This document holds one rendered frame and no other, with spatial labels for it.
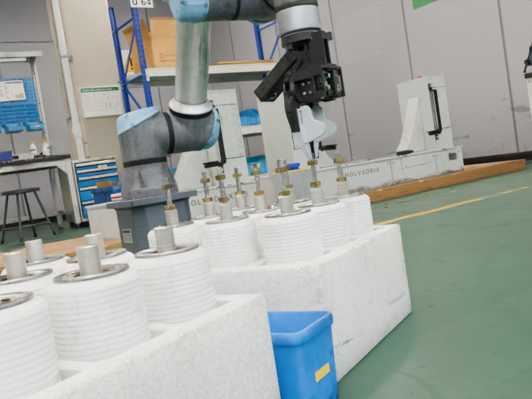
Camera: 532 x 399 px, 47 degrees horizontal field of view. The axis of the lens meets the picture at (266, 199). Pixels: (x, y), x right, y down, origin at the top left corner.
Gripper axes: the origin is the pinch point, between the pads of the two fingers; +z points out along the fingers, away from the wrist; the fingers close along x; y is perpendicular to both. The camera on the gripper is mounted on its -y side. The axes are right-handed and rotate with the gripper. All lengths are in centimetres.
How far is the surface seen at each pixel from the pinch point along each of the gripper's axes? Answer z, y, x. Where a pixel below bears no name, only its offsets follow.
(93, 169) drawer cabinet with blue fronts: -23, -455, 326
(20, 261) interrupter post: 8, -5, -55
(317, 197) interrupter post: 8.1, 1.1, -1.0
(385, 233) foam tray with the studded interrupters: 17.2, 7.3, 11.3
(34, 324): 11, 11, -65
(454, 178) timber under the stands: 30, -89, 337
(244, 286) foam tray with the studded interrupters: 19.2, -2.9, -20.0
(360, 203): 11.0, 3.8, 9.6
